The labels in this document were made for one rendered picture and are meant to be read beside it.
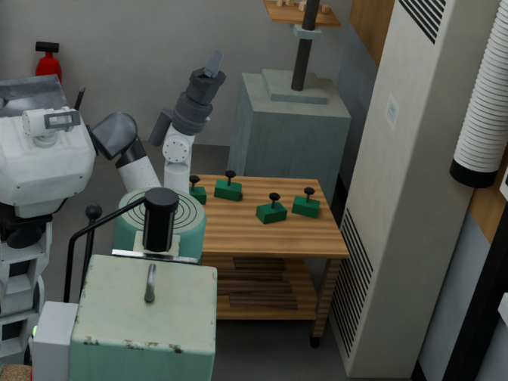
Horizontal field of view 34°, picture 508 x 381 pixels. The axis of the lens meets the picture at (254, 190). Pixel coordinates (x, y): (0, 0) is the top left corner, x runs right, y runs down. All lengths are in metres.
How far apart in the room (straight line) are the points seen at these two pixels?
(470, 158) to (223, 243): 1.03
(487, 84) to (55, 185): 1.37
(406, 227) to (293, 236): 0.50
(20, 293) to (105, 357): 1.41
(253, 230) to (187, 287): 1.96
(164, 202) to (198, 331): 0.24
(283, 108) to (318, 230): 0.78
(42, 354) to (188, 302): 0.24
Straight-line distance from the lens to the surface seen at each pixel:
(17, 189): 2.14
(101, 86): 4.81
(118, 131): 2.21
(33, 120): 2.05
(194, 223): 1.57
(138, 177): 2.22
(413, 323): 3.42
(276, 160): 4.02
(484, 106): 2.74
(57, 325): 1.36
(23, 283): 2.69
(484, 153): 2.79
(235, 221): 3.36
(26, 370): 2.07
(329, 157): 4.07
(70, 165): 2.15
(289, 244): 3.29
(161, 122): 2.07
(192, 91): 2.01
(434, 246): 3.19
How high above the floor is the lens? 2.38
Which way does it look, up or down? 31 degrees down
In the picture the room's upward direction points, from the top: 10 degrees clockwise
